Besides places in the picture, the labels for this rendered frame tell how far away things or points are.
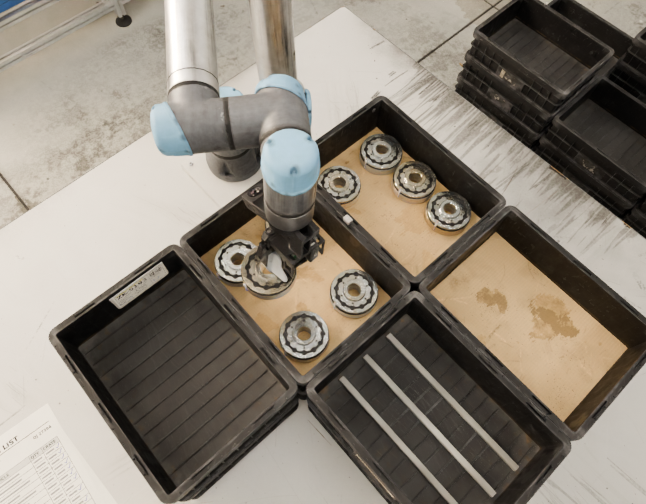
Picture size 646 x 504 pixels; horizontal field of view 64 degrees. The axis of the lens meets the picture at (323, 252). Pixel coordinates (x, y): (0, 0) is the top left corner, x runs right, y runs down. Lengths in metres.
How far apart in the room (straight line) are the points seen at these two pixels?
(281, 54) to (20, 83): 1.93
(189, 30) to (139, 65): 1.93
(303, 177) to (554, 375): 0.74
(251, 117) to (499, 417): 0.76
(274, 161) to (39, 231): 0.95
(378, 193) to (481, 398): 0.51
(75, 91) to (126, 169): 1.28
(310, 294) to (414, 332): 0.24
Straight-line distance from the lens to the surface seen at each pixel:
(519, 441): 1.14
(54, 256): 1.45
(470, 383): 1.13
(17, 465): 1.34
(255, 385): 1.08
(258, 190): 0.88
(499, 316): 1.19
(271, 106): 0.74
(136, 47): 2.85
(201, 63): 0.81
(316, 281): 1.14
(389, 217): 1.22
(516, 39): 2.20
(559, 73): 2.15
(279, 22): 1.09
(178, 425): 1.10
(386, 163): 1.26
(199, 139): 0.75
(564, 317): 1.24
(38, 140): 2.64
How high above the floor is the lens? 1.89
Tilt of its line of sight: 66 degrees down
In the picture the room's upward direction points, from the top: 3 degrees clockwise
